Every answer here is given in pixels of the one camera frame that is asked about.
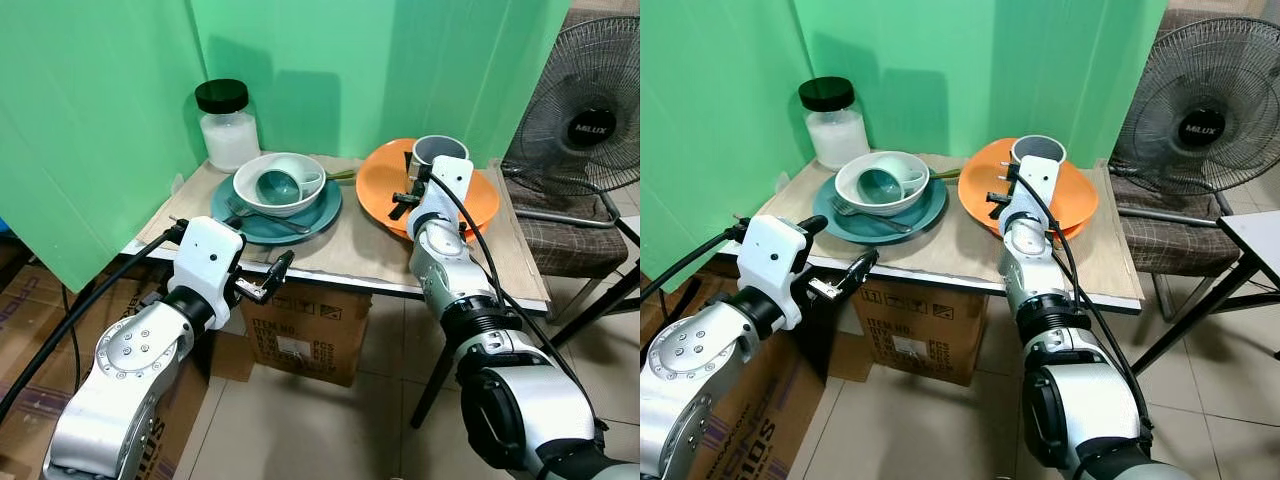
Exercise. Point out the grey cup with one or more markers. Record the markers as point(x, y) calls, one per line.
point(440, 150)
point(1040, 148)

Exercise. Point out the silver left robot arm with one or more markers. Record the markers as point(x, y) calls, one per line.
point(690, 370)
point(120, 370)

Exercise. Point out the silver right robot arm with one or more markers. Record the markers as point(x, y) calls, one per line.
point(1085, 400)
point(520, 390)

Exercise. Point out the orange plate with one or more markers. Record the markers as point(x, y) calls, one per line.
point(382, 185)
point(980, 175)

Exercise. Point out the metal fork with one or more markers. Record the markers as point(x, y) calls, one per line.
point(262, 219)
point(858, 210)

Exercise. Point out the white bowl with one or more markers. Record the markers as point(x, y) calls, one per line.
point(862, 202)
point(262, 202)

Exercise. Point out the small printed cardboard box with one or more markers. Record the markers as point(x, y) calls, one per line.
point(305, 330)
point(915, 325)

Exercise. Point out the teal plate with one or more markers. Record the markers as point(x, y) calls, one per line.
point(925, 210)
point(322, 208)

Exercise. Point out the teal cup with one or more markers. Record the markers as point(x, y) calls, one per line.
point(278, 187)
point(882, 187)

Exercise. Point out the glass jar with black lid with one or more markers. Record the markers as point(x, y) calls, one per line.
point(836, 135)
point(229, 135)

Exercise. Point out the green backdrop board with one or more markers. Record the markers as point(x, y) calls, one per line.
point(90, 110)
point(1000, 60)
point(700, 110)
point(400, 60)

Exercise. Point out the brown checked chair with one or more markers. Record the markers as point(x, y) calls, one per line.
point(1170, 245)
point(570, 245)

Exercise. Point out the black slanted table leg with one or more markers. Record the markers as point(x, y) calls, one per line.
point(433, 385)

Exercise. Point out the black electric fan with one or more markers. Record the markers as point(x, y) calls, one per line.
point(1200, 100)
point(585, 100)

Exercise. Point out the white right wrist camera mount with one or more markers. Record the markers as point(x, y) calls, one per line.
point(1035, 190)
point(445, 190)

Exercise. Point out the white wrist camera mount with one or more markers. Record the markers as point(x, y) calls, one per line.
point(1035, 190)
point(208, 262)
point(775, 262)
point(445, 190)

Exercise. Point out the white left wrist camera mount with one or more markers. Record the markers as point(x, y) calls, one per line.
point(208, 262)
point(775, 262)

